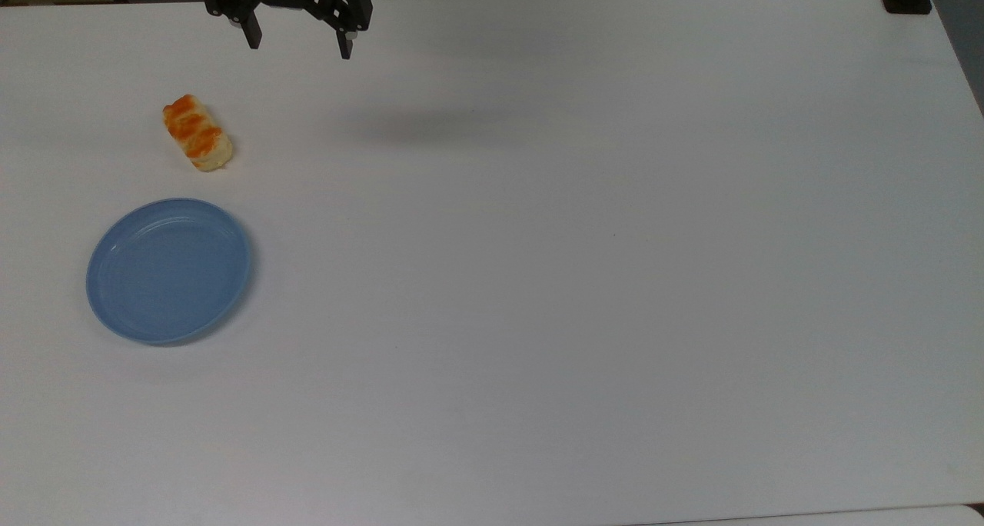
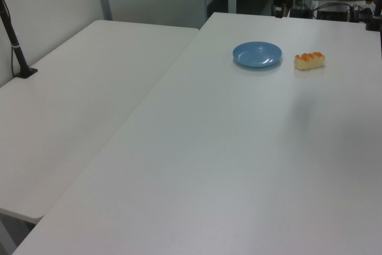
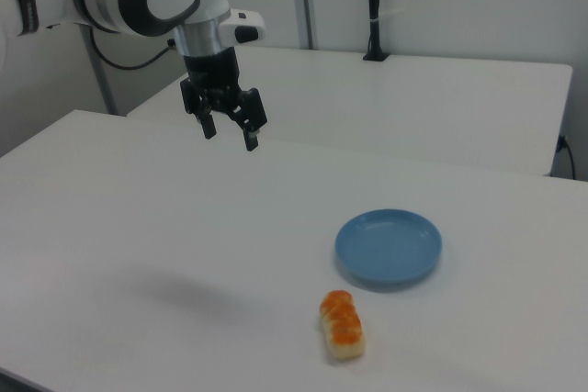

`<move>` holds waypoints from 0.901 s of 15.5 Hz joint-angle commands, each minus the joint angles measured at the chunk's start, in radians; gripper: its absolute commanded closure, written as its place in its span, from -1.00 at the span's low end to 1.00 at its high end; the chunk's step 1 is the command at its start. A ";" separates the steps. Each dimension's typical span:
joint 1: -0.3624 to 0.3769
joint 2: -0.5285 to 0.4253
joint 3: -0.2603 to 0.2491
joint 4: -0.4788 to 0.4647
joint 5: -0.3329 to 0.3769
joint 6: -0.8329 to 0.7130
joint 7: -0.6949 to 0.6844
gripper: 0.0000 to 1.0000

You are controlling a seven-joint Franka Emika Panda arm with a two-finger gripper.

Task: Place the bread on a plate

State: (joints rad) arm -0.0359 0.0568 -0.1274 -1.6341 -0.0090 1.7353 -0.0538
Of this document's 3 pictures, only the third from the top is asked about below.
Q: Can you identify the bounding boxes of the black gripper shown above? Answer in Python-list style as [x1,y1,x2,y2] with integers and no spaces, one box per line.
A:
[179,47,269,152]

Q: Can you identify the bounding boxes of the orange topped bread loaf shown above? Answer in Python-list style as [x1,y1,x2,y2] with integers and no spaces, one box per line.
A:
[315,289,368,362]

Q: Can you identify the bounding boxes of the blue round plate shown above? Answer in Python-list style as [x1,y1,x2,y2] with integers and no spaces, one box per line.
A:
[334,208,444,286]

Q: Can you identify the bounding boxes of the white side table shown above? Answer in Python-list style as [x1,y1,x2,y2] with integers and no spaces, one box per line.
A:
[126,44,574,177]

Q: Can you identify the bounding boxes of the black pole with clamp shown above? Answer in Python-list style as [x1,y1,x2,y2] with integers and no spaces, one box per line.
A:
[362,0,392,62]

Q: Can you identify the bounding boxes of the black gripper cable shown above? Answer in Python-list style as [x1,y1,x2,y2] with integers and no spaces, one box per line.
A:
[88,27,178,72]

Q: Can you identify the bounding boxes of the black arm strap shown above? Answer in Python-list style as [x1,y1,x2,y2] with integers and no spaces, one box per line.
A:
[9,0,39,38]

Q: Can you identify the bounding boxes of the black wall cable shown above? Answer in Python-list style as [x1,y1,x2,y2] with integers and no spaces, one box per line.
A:
[557,134,578,182]

